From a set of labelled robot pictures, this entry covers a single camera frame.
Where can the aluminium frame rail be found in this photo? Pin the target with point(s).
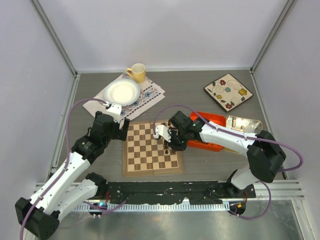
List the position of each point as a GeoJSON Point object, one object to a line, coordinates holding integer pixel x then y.
{"type": "Point", "coordinates": [279, 190]}

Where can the yellow mug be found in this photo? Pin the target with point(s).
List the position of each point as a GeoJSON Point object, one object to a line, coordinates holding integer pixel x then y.
{"type": "Point", "coordinates": [137, 72]}

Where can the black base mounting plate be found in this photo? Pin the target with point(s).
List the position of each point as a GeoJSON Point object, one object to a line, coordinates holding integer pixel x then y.
{"type": "Point", "coordinates": [171, 192]}

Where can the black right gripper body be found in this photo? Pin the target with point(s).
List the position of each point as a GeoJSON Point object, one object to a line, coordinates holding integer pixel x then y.
{"type": "Point", "coordinates": [178, 139]}

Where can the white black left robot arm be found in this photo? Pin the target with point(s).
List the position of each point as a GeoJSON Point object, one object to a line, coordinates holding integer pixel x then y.
{"type": "Point", "coordinates": [41, 213]}

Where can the floral square plate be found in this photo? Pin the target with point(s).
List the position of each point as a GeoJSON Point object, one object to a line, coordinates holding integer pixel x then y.
{"type": "Point", "coordinates": [228, 92]}

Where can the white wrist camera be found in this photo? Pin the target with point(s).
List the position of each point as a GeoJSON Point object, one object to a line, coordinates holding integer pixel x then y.
{"type": "Point", "coordinates": [162, 131]}
{"type": "Point", "coordinates": [114, 110]}

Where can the wooden chess board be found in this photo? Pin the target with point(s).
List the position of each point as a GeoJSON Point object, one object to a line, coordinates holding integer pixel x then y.
{"type": "Point", "coordinates": [143, 155]}

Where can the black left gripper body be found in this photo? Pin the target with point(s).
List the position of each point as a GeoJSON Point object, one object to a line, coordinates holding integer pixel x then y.
{"type": "Point", "coordinates": [116, 133]}

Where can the white paper bowl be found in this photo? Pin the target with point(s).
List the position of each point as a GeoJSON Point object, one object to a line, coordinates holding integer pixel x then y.
{"type": "Point", "coordinates": [124, 92]}

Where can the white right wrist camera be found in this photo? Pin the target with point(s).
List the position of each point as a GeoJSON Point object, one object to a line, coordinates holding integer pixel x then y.
{"type": "Point", "coordinates": [162, 131]}

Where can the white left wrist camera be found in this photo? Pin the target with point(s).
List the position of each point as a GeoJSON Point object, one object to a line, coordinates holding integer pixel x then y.
{"type": "Point", "coordinates": [114, 110]}

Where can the orange plastic tray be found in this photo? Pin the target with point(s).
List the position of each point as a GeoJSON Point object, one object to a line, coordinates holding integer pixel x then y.
{"type": "Point", "coordinates": [217, 119]}

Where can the gold tray of light pieces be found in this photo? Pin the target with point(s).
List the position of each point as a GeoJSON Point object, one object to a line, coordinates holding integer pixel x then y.
{"type": "Point", "coordinates": [244, 125]}

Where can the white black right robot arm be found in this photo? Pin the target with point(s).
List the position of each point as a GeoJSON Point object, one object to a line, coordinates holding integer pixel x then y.
{"type": "Point", "coordinates": [264, 156]}

